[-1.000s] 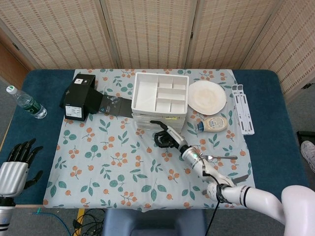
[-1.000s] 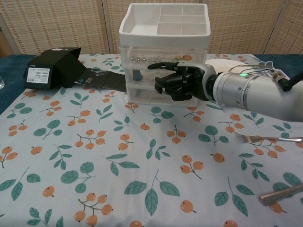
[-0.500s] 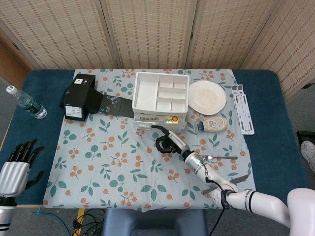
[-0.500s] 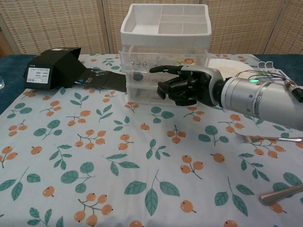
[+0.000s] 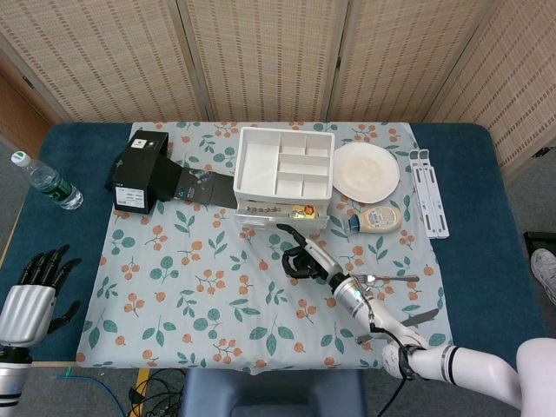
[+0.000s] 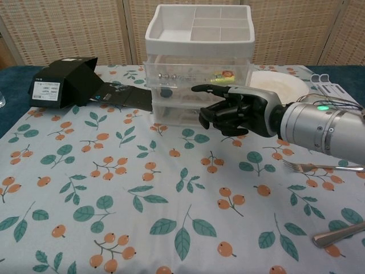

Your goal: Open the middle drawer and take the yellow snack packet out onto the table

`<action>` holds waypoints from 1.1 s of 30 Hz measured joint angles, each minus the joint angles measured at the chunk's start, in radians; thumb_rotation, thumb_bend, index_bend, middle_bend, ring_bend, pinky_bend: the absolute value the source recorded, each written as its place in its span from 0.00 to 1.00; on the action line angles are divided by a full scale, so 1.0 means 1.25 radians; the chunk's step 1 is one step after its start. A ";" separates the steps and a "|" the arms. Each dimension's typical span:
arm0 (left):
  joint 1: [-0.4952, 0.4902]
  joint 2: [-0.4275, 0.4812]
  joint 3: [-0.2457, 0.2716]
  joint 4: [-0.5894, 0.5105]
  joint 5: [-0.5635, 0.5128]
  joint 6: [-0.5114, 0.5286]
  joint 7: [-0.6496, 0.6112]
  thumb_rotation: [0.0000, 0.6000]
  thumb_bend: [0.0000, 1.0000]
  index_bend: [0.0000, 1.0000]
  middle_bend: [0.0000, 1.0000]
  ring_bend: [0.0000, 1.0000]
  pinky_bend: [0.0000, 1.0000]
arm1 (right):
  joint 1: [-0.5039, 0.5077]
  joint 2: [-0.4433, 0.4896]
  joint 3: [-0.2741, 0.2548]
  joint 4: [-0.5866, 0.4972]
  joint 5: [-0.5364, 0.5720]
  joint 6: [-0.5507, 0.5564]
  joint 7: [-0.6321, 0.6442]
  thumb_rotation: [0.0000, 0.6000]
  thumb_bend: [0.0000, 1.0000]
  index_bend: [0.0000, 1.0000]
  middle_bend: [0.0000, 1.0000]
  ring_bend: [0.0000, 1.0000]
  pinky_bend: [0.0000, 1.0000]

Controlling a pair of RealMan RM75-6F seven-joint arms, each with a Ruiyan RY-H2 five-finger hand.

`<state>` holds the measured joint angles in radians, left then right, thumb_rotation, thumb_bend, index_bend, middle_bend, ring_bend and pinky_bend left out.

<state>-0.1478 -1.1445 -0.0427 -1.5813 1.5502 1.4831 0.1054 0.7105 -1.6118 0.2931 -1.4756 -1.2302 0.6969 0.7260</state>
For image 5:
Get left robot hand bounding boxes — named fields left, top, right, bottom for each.
left=0, top=244, right=83, bottom=348

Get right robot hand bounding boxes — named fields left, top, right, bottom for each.
left=276, top=223, right=348, bottom=286

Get clear drawer holding bead chain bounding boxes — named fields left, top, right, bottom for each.
left=235, top=200, right=330, bottom=221

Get white drawer organizer box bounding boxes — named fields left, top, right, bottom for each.
left=232, top=126, right=336, bottom=230

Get mayonnaise squeeze bottle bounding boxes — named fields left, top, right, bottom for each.
left=346, top=206, right=403, bottom=235

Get metal fork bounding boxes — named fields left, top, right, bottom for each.
left=352, top=273, right=420, bottom=286

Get white paper plate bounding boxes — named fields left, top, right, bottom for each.
left=332, top=142, right=400, bottom=204

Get floral leaf and berry tablecloth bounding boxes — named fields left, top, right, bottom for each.
left=76, top=120, right=457, bottom=374

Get metal table knife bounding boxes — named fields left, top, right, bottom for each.
left=356, top=307, right=442, bottom=344

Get white folding stand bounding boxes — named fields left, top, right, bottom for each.
left=408, top=148, right=452, bottom=240

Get flat black cardboard sleeve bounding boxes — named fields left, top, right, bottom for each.
left=167, top=167, right=239, bottom=209

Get clear plastic water bottle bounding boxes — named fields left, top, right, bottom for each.
left=10, top=150, right=84, bottom=211

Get blue padded seat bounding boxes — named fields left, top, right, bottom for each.
left=180, top=368, right=367, bottom=417

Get black cardboard box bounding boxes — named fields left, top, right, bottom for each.
left=103, top=129, right=183, bottom=215

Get woven bamboo folding screen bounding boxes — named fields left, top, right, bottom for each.
left=0, top=0, right=556, bottom=175

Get black floor object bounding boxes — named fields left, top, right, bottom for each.
left=523, top=231, right=556, bottom=251

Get white shoe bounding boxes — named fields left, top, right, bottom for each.
left=530, top=248, right=556, bottom=288

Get blue floor cable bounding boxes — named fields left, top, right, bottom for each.
left=58, top=367, right=131, bottom=412

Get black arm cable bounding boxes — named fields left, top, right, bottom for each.
left=354, top=295, right=429, bottom=417

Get black floor cables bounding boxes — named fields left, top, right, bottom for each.
left=128, top=368, right=189, bottom=417

